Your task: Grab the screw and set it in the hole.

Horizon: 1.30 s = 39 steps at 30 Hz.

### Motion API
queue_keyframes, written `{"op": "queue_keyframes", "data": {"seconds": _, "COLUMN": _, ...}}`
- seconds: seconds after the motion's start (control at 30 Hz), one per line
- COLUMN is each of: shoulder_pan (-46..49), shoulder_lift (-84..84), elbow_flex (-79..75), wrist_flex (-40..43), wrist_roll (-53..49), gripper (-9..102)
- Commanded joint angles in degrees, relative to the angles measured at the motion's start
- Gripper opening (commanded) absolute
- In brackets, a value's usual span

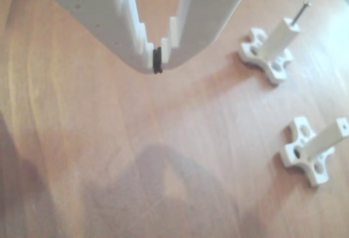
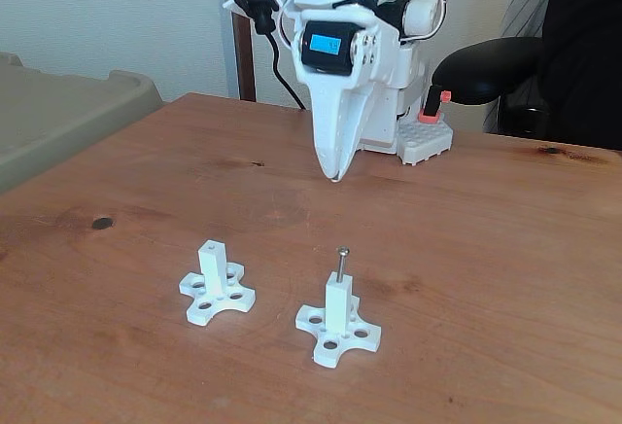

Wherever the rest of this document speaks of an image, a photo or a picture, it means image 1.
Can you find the white cross-base post stand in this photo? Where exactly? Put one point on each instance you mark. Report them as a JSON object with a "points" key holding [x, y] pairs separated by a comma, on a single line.
{"points": [[282, 38], [321, 142]]}

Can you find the small metal screw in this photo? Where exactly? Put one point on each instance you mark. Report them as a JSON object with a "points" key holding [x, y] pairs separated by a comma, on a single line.
{"points": [[301, 14]]}

